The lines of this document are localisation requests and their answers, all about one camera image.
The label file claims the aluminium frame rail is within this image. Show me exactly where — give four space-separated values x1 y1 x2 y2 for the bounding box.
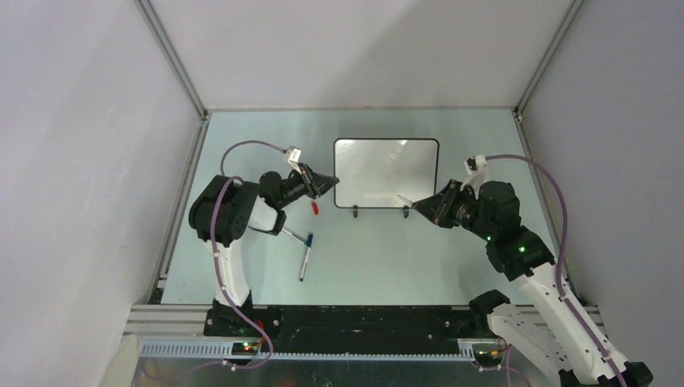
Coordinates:
135 1 209 305
512 0 585 295

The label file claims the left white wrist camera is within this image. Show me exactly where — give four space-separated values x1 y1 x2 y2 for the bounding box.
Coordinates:
284 146 302 165

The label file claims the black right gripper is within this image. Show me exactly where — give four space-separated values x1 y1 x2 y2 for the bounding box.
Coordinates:
413 178 495 241

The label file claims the blue whiteboard marker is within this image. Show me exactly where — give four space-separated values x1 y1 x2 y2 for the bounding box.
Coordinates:
298 233 314 282

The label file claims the right aluminium frame rail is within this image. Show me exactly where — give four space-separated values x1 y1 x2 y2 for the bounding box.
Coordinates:
512 0 585 295

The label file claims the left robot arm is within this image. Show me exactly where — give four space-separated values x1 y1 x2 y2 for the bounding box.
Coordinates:
188 163 340 336

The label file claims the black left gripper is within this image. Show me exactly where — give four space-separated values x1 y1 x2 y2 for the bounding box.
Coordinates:
276 162 339 209

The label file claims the grey cable duct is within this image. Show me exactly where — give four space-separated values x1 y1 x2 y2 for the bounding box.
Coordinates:
139 339 475 362

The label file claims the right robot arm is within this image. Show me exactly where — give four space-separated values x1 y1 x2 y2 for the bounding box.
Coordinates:
410 180 654 386

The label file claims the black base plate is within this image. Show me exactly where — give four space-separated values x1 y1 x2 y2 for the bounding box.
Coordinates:
203 303 494 355

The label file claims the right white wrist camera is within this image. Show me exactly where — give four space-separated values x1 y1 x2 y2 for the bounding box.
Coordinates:
463 155 490 194

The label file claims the green whiteboard marker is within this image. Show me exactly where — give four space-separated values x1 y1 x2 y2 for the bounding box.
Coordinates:
282 227 307 245

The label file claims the white whiteboard black frame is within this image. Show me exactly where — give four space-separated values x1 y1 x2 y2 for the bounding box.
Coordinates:
333 138 440 218

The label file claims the left aluminium frame rail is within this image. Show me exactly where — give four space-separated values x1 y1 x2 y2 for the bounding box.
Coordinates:
135 1 209 305

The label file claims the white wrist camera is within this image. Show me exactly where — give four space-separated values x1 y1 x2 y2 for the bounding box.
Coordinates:
463 155 490 194
284 146 302 165

